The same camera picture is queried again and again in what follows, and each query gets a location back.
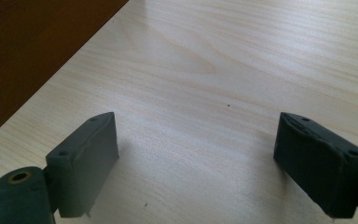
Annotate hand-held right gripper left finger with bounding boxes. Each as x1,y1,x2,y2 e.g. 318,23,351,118
45,111,120,218

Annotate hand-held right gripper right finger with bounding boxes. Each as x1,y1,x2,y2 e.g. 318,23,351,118
273,112,358,219

